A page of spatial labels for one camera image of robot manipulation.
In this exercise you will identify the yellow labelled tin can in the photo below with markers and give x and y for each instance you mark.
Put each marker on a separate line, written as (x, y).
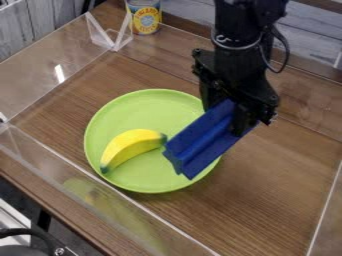
(145, 12)

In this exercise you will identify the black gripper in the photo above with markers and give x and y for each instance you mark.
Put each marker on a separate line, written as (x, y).
(234, 75)

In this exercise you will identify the green round plate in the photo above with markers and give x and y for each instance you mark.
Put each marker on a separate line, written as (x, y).
(163, 110)

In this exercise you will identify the clear acrylic enclosure wall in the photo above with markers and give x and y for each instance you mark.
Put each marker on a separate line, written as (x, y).
(270, 202)

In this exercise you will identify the yellow toy banana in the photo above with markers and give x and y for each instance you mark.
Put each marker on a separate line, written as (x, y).
(127, 145)

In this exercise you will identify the blue plastic block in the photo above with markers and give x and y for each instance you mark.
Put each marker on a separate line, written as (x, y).
(202, 142)

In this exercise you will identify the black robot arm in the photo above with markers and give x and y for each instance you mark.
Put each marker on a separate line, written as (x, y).
(244, 26)

